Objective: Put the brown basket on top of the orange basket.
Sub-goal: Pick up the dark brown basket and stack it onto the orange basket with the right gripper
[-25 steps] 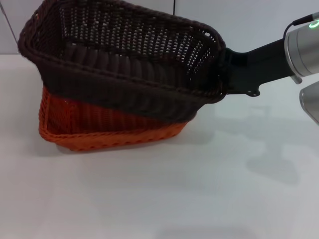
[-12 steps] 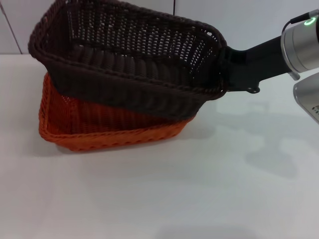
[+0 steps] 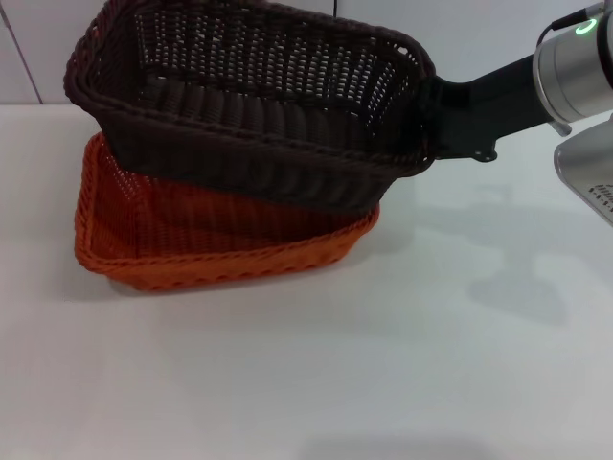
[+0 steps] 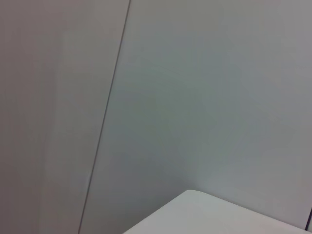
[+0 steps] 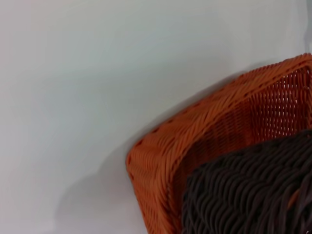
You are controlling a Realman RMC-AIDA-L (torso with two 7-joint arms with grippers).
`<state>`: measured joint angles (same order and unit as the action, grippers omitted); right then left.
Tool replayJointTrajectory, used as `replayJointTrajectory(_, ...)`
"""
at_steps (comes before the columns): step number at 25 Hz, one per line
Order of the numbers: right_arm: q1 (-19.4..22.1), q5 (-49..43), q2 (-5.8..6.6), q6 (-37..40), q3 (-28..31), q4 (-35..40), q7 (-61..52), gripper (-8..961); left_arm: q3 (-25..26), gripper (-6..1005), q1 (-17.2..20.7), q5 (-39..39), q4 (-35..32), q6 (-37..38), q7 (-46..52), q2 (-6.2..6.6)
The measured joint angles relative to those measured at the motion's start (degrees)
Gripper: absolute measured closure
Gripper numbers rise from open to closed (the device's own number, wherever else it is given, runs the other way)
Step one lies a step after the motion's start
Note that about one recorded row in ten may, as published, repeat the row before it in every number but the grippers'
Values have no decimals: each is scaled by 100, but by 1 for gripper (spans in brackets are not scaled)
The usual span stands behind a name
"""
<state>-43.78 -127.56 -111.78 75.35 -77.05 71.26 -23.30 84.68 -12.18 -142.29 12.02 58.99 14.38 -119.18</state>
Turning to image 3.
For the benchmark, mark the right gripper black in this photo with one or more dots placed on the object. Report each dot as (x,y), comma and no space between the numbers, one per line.
(488,105)

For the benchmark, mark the dark brown woven plastic basket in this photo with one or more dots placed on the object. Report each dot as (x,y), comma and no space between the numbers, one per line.
(239,158)

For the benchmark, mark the orange woven plastic basket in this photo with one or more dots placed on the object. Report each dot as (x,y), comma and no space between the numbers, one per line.
(215,268)

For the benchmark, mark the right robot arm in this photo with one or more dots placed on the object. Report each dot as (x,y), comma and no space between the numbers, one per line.
(570,76)

